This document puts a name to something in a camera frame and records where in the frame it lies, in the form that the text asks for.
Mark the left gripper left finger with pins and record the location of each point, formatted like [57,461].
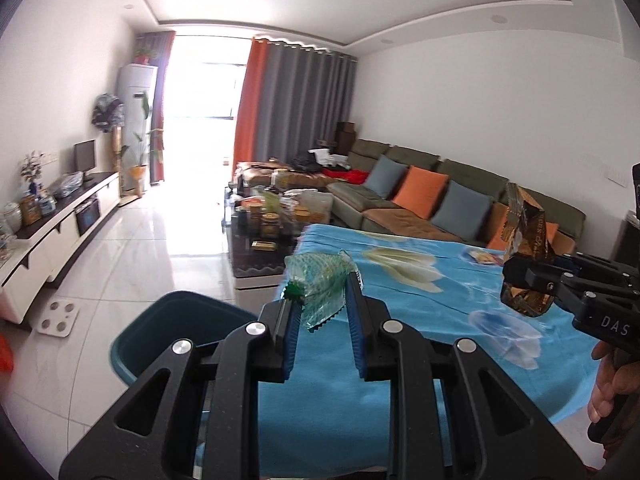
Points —
[151,431]

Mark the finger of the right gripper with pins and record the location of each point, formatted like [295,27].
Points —
[595,262]
[531,285]

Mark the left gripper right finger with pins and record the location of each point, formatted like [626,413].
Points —
[454,413]

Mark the gold torn snack wrapper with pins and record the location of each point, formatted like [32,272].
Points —
[525,232]

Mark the teal plastic trash bin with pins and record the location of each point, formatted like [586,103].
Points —
[177,315]

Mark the person's right hand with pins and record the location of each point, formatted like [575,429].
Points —
[610,382]

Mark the clear cracker packet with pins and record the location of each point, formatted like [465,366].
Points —
[486,258]

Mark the black appliance by door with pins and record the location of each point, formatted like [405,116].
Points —
[626,246]

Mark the blue floral tablecloth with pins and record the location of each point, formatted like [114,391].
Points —
[326,421]

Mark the teal cushion near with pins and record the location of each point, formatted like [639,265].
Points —
[462,211]

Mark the teal cushion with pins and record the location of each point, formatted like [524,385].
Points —
[462,211]
[384,176]

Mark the orange cushion far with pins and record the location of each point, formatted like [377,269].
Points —
[420,191]

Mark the white bathroom scale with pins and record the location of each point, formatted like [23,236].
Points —
[58,319]

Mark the green sectional sofa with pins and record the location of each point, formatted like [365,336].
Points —
[354,206]

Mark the teal cushion far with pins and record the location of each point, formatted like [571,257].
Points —
[384,176]

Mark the white black tv cabinet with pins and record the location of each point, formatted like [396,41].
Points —
[43,253]

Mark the cluttered coffee table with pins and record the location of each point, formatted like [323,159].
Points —
[262,230]

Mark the grey orange curtain right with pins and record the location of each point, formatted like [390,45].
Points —
[293,96]

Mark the tall green potted plant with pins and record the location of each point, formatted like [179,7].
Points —
[136,141]

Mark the small black monitor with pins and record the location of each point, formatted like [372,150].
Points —
[85,158]

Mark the flower vase on cabinet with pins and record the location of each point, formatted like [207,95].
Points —
[31,171]

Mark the covered standing fan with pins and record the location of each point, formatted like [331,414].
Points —
[108,116]

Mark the white standing air conditioner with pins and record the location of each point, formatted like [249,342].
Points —
[135,75]

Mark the dark red curtain left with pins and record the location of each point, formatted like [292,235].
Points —
[156,48]

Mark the white wall switch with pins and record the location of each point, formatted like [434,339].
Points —
[618,177]

